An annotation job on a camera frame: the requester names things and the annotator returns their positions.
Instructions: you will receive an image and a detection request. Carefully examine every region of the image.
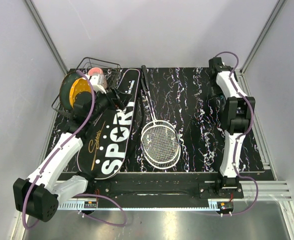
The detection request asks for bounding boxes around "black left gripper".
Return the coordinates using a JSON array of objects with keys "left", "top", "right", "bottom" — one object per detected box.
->
[{"left": 88, "top": 86, "right": 133, "bottom": 123}]

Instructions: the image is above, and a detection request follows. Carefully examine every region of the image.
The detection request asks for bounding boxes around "black sport racket bag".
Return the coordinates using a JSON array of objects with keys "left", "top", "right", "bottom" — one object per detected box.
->
[{"left": 77, "top": 68, "right": 141, "bottom": 180}]

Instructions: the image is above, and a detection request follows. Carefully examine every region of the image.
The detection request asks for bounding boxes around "black shuttlecock tube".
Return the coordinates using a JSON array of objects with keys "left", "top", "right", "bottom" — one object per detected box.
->
[{"left": 209, "top": 85, "right": 226, "bottom": 109}]

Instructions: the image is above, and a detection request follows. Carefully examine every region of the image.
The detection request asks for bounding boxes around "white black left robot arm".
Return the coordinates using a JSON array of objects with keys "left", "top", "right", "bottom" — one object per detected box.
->
[{"left": 13, "top": 89, "right": 135, "bottom": 222}]

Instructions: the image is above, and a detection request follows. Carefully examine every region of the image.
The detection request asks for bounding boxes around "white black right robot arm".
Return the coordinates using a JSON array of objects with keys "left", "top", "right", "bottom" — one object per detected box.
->
[{"left": 208, "top": 55, "right": 256, "bottom": 199}]

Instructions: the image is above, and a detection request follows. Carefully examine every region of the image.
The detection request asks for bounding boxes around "pink patterned mug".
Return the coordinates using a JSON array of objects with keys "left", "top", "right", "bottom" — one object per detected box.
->
[{"left": 87, "top": 67, "right": 108, "bottom": 89}]

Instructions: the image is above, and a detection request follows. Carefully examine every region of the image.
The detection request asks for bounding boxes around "yellow dotted plate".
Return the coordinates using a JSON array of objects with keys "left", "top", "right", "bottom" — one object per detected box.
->
[{"left": 69, "top": 77, "right": 91, "bottom": 108}]

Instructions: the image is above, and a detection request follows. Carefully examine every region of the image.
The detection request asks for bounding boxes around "dark green plate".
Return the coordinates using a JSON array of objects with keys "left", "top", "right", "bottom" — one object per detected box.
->
[{"left": 59, "top": 71, "right": 80, "bottom": 110}]

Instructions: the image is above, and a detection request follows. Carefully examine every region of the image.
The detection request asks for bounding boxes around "black wire dish rack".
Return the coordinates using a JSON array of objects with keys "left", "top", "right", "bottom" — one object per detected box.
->
[{"left": 51, "top": 56, "right": 121, "bottom": 118}]

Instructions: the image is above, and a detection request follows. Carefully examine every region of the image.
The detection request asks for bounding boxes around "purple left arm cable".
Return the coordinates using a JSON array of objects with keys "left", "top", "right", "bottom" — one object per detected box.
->
[{"left": 21, "top": 69, "right": 128, "bottom": 230}]

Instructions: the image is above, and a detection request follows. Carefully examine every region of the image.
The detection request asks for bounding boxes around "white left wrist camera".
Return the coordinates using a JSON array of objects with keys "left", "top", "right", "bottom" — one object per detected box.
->
[{"left": 89, "top": 73, "right": 107, "bottom": 94}]

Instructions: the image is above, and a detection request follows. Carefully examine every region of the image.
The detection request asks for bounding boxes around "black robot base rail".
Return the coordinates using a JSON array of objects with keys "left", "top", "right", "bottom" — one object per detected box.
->
[{"left": 85, "top": 172, "right": 244, "bottom": 209}]

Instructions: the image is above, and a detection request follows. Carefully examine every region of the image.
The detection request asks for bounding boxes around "left aluminium frame post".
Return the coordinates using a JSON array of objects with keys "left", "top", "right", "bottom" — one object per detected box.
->
[{"left": 23, "top": 0, "right": 68, "bottom": 74}]

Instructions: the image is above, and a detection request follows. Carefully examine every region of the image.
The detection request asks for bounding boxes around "aluminium frame post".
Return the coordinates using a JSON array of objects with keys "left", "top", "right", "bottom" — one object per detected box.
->
[
  {"left": 240, "top": 0, "right": 287, "bottom": 74},
  {"left": 23, "top": 0, "right": 68, "bottom": 74}
]

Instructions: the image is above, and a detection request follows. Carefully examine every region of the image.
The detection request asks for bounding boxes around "aluminium front frame rail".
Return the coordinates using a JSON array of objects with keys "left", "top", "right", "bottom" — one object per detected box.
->
[{"left": 19, "top": 179, "right": 294, "bottom": 240}]

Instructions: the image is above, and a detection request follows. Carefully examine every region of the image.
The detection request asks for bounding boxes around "right aluminium frame post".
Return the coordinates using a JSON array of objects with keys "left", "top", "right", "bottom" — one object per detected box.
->
[{"left": 240, "top": 0, "right": 287, "bottom": 74}]

